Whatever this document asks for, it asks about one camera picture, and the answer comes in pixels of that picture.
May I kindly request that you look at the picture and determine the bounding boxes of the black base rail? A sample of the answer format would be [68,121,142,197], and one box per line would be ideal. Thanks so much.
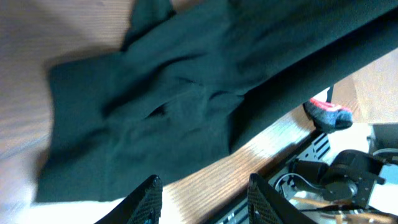
[211,130,398,224]

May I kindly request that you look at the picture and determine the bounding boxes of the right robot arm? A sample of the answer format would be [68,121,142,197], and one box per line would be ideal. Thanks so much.
[289,150,387,208]

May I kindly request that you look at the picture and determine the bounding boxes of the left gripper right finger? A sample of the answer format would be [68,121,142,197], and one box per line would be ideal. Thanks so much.
[248,174,316,224]

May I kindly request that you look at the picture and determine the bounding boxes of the black t-shirt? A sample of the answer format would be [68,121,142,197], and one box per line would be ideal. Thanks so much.
[35,0,397,203]

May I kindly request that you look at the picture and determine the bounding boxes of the grey red-trimmed shorts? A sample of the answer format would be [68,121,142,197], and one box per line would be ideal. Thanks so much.
[303,98,353,134]

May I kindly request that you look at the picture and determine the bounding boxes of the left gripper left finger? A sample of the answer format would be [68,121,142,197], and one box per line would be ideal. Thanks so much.
[95,175,163,224]

